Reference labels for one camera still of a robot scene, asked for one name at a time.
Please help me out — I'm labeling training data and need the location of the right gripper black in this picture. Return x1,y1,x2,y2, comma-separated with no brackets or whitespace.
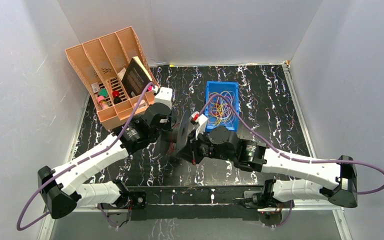
175,128,235,166

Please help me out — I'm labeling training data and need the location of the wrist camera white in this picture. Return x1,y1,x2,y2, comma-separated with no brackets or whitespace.
191,111,208,140
152,86,173,110

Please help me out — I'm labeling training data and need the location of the orange desk organizer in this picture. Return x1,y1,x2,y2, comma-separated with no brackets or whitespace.
65,26,160,131

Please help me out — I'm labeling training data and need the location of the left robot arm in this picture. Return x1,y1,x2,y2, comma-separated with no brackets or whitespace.
37,102,172,219

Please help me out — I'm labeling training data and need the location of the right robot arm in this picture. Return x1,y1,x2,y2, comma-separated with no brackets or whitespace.
175,126,358,208

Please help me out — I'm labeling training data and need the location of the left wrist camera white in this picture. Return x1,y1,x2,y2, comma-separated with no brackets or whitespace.
152,86,173,110

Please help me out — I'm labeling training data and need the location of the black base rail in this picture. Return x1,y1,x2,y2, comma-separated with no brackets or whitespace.
128,185,263,221

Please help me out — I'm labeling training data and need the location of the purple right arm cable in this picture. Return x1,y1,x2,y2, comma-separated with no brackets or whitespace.
196,93,384,196

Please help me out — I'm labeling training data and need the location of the black book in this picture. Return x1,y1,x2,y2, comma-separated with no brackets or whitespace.
121,56,153,98

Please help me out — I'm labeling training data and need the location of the blue plastic bin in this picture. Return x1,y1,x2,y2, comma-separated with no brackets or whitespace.
204,81,239,132

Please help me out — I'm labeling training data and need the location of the bundle of coloured wires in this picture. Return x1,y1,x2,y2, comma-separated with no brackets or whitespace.
208,91,238,127

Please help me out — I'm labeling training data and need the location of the grey cable spool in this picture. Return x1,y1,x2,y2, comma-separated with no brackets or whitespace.
172,111,191,158

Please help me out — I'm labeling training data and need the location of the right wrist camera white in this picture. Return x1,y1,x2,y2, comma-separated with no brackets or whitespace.
191,111,208,140

